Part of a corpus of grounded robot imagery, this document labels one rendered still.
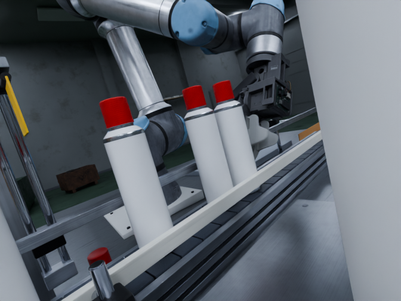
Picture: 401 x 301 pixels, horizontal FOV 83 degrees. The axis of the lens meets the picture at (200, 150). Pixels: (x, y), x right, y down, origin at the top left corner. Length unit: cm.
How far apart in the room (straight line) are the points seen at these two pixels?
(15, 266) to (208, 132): 27
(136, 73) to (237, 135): 41
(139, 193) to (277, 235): 17
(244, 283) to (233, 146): 23
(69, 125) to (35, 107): 110
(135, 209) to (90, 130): 909
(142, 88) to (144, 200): 47
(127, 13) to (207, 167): 36
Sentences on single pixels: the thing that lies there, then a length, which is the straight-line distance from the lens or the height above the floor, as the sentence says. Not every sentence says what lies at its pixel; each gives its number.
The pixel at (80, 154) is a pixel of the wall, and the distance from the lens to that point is 927.
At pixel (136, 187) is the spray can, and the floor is 98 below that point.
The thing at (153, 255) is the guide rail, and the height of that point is 91.
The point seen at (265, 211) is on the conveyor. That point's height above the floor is 85.
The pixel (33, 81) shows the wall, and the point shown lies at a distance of 959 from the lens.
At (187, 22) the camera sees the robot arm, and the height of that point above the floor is 120.
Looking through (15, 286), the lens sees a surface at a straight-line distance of 27.
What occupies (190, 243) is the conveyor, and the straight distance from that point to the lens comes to 32.
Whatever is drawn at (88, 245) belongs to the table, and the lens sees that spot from 60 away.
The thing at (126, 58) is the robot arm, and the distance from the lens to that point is 73.
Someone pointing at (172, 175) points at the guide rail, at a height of 96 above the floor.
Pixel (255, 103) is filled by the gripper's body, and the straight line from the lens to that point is 47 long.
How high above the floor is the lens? 104
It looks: 8 degrees down
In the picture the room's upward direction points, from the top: 15 degrees counter-clockwise
